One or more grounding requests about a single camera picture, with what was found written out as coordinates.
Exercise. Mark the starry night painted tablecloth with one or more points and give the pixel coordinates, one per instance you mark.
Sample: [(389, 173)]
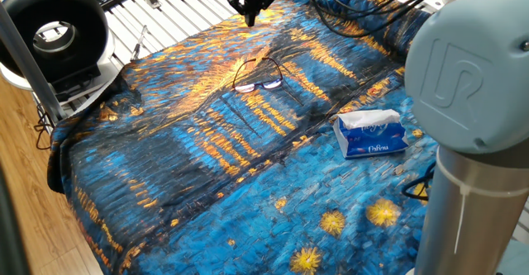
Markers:
[(206, 163)]

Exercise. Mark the dark blurry frame edge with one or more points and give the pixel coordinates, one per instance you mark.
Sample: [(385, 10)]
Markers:
[(8, 233)]

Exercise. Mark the grey aluminium post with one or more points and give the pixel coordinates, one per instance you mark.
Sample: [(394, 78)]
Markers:
[(33, 72)]

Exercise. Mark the blue white tissue pack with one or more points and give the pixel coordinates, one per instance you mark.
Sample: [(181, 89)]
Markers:
[(372, 140)]

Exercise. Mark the grey light-blue robot arm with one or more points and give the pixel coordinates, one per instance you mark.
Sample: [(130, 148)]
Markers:
[(471, 81)]

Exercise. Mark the thin red-framed glasses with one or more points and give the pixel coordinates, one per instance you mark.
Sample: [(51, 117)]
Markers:
[(248, 87)]

